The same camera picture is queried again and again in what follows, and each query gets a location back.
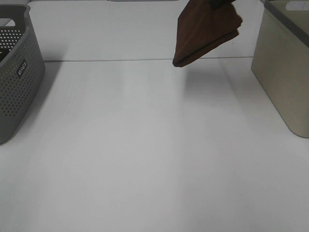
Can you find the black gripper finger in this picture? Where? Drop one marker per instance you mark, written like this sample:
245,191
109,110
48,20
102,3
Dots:
216,4

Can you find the brown towel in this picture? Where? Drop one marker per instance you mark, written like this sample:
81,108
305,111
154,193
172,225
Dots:
200,29

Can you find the beige plastic storage bin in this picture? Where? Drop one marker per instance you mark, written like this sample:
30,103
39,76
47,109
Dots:
281,61

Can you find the grey perforated plastic basket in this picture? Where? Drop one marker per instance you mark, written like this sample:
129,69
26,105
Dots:
21,68

